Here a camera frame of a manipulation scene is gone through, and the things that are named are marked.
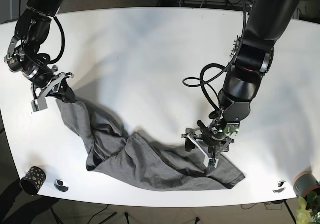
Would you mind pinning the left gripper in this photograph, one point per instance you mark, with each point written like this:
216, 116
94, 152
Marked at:
212, 140

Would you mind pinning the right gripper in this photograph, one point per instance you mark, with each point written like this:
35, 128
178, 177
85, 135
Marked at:
48, 84

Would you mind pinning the grey T-shirt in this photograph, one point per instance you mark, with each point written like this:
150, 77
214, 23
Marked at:
136, 159

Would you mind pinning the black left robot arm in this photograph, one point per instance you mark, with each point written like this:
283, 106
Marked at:
251, 60

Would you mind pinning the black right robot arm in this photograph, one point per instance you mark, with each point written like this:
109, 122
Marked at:
31, 31

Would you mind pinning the black gold spotted cup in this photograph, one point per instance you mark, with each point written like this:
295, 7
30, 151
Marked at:
33, 180

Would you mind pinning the left silver table grommet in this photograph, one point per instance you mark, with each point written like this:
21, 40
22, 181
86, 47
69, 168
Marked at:
61, 185

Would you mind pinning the silver table grommet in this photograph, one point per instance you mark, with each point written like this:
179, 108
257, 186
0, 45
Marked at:
61, 185
279, 187

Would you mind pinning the right silver table grommet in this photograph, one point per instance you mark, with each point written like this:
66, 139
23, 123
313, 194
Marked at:
279, 187

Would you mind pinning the grey plant pot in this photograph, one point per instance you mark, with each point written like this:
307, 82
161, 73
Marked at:
304, 183

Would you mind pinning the green plant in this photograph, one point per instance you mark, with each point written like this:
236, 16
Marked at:
309, 209

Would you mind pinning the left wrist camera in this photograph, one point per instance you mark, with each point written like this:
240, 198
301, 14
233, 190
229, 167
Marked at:
211, 162

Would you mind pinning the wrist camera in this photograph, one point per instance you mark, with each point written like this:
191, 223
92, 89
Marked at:
211, 162
39, 104

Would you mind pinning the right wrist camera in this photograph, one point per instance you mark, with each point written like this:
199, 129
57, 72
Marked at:
39, 104

